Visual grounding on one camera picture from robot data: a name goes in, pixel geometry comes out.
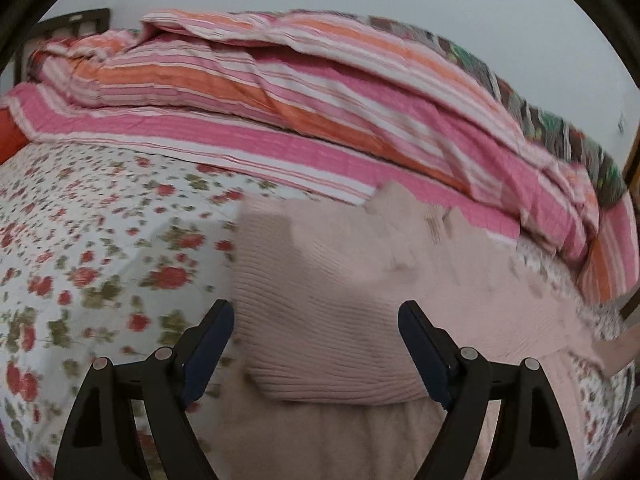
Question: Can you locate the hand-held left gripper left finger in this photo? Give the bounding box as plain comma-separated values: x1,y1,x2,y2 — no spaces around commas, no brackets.
54,299,236,480

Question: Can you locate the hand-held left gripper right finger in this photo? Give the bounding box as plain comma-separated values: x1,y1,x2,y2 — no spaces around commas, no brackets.
397,300,581,480

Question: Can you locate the pink knitted sweater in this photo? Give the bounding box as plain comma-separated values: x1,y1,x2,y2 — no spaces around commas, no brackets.
187,180,626,480

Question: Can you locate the person's right forearm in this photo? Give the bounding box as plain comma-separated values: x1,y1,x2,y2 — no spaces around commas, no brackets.
595,327,640,378

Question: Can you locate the white floral bed sheet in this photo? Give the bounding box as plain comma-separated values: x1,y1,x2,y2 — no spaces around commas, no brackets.
0,140,640,480

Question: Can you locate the pink orange striped quilt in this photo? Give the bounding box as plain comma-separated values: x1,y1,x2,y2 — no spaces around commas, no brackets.
0,8,640,306

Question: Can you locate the orange cloth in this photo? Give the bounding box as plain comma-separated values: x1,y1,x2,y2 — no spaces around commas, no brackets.
0,109,28,163

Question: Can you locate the dark wooden headboard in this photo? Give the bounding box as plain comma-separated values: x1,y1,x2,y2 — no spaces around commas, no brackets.
10,7,112,86

